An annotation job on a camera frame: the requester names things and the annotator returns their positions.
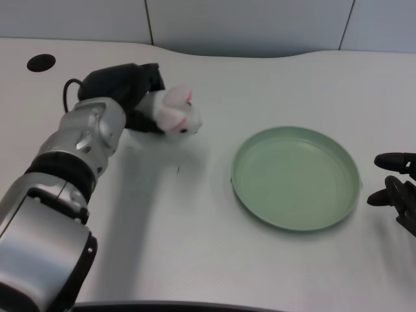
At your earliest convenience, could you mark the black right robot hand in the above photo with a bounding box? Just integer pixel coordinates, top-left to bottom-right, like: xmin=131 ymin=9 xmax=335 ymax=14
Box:
xmin=367 ymin=151 xmax=416 ymax=237

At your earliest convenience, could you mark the black table cable hole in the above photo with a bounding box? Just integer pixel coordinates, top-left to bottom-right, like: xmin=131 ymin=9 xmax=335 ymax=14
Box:
xmin=26 ymin=53 xmax=57 ymax=73

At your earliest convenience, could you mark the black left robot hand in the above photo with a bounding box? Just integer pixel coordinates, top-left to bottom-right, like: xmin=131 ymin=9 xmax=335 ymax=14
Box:
xmin=77 ymin=62 xmax=168 ymax=135

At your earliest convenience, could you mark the white plush rabbit doll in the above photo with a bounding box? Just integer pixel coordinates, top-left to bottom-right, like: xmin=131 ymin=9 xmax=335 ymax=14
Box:
xmin=138 ymin=84 xmax=203 ymax=137

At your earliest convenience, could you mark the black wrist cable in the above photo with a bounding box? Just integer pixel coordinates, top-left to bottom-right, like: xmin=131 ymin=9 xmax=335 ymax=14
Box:
xmin=62 ymin=79 xmax=83 ymax=114

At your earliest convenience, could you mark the green round plate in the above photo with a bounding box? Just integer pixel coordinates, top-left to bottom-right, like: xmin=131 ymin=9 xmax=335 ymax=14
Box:
xmin=229 ymin=125 xmax=363 ymax=233

